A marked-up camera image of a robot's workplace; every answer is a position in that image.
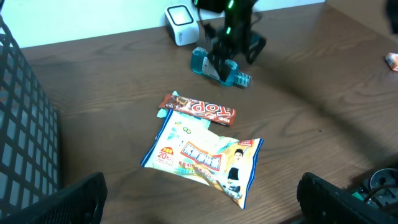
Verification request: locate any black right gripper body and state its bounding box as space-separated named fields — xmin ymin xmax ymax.
xmin=203 ymin=23 xmax=257 ymax=59

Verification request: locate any small orange tissue pack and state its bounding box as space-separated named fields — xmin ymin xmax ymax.
xmin=385 ymin=53 xmax=398 ymax=72

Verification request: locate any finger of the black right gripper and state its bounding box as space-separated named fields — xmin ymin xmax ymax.
xmin=245 ymin=34 xmax=267 ymax=64
xmin=208 ymin=46 xmax=233 ymax=82

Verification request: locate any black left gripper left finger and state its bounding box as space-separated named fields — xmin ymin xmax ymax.
xmin=1 ymin=172 xmax=108 ymax=224

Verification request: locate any orange chocolate bar wrapper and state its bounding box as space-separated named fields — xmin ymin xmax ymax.
xmin=159 ymin=94 xmax=237 ymax=126

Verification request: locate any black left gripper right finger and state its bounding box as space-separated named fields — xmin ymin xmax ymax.
xmin=297 ymin=172 xmax=397 ymax=224

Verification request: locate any cream wet wipes pack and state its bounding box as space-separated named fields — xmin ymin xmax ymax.
xmin=141 ymin=110 xmax=264 ymax=208

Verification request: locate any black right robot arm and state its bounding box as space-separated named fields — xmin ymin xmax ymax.
xmin=192 ymin=0 xmax=267 ymax=82

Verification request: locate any white barcode scanner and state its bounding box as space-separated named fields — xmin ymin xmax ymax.
xmin=165 ymin=4 xmax=200 ymax=46

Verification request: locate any grey plastic basket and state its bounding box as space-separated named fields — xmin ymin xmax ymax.
xmin=1 ymin=22 xmax=60 ymax=218

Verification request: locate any blue mouthwash bottle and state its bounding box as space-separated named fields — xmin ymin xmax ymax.
xmin=190 ymin=46 xmax=253 ymax=88

